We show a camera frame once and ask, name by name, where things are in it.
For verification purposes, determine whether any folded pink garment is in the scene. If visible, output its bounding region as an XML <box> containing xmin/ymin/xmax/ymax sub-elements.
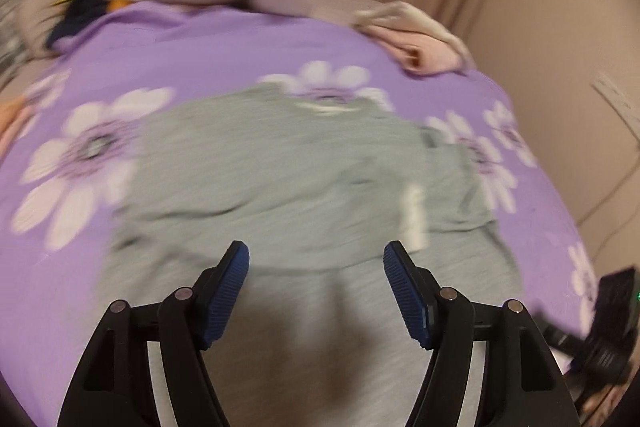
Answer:
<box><xmin>375</xmin><ymin>27</ymin><xmax>471</xmax><ymax>78</ymax></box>

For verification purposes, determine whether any pale mauve bed sheet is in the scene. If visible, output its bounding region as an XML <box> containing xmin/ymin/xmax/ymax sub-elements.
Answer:
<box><xmin>175</xmin><ymin>0</ymin><xmax>362</xmax><ymax>26</ymax></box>

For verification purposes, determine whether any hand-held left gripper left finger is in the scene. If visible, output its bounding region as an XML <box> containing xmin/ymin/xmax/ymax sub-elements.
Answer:
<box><xmin>57</xmin><ymin>240</ymin><xmax>251</xmax><ymax>427</ymax></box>

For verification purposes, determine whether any white power strip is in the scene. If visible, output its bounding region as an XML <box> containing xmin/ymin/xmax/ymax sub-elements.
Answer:
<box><xmin>592</xmin><ymin>71</ymin><xmax>640</xmax><ymax>135</ymax></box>

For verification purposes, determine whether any dark blue cloth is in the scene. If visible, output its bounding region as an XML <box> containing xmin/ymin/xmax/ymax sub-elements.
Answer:
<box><xmin>46</xmin><ymin>0</ymin><xmax>127</xmax><ymax>48</ymax></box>

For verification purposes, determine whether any purple floral bedsheet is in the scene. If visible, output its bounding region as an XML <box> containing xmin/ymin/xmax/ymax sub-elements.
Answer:
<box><xmin>0</xmin><ymin>0</ymin><xmax>601</xmax><ymax>427</ymax></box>

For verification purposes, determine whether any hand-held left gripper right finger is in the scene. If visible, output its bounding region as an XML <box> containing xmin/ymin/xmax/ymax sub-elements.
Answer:
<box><xmin>382</xmin><ymin>240</ymin><xmax>581</xmax><ymax>427</ymax></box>

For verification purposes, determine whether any grey sweatshirt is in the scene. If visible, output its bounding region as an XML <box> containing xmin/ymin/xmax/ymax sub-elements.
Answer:
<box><xmin>97</xmin><ymin>82</ymin><xmax>526</xmax><ymax>427</ymax></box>

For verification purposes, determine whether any cream folded garment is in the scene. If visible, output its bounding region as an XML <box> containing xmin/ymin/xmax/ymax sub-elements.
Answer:
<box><xmin>350</xmin><ymin>2</ymin><xmax>476</xmax><ymax>70</ymax></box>

